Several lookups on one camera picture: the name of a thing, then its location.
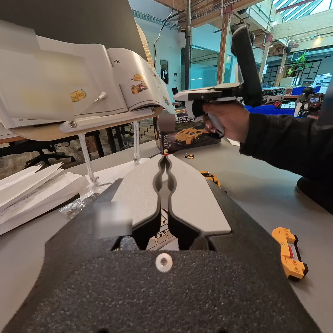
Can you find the orange arch lego piece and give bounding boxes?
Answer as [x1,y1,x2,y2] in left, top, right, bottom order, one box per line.
[272,227,300,280]

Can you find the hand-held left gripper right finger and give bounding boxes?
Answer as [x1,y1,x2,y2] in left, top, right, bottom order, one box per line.
[167,155,232,236]

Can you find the sticker sheet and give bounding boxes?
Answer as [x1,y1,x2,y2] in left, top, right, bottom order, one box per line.
[148,210,180,251]

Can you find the lego instruction booklet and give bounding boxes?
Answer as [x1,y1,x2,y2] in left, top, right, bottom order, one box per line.
[0,36,175,130]

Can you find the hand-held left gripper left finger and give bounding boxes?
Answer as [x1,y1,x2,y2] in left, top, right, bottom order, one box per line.
[111,155,167,232]

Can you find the black office chair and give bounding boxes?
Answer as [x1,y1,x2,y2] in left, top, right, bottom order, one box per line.
[25,136,76,167]

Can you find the yellow lego car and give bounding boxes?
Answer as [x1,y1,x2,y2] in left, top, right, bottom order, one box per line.
[200,171,222,189]

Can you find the lego set box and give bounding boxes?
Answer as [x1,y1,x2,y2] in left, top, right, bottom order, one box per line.
[154,113,222,154]

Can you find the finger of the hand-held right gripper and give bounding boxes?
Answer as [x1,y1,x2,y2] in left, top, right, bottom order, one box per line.
[173,83,242,102]

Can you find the white paper bags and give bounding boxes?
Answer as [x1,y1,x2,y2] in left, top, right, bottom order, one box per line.
[0,161,87,236]

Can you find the orange red grey lego assembly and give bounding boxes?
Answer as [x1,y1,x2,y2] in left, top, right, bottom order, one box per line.
[272,227,309,282]

